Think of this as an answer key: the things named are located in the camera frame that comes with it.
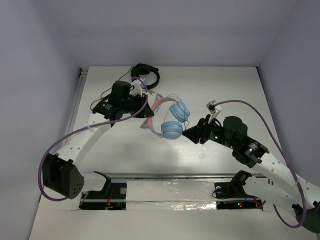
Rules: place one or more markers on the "pink blue cat-ear headphones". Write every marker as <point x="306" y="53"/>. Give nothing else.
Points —
<point x="175" y="121"/>

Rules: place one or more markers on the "silver foil tape strip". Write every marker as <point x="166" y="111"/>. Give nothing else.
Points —
<point x="170" y="195"/>

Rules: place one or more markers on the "black headphones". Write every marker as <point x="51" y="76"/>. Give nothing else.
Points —
<point x="142" y="69"/>

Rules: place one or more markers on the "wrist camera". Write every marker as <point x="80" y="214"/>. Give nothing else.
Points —
<point x="137" y="88"/>
<point x="214" y="110"/>

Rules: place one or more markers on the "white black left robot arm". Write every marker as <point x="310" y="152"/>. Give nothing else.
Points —
<point x="59" y="168"/>

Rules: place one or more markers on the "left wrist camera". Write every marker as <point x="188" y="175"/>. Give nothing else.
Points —
<point x="137" y="88"/>

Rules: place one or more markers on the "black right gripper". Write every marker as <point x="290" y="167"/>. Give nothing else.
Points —
<point x="194" y="133"/>

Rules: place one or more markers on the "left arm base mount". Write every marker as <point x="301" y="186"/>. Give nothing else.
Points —
<point x="112" y="196"/>

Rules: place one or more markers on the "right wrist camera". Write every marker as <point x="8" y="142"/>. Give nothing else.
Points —
<point x="214" y="110"/>

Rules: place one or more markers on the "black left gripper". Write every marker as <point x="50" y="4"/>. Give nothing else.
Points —
<point x="139" y="105"/>

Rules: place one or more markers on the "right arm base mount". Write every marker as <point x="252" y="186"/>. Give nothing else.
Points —
<point x="232" y="196"/>

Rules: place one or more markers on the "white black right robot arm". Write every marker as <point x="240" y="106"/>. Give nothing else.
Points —
<point x="296" y="196"/>

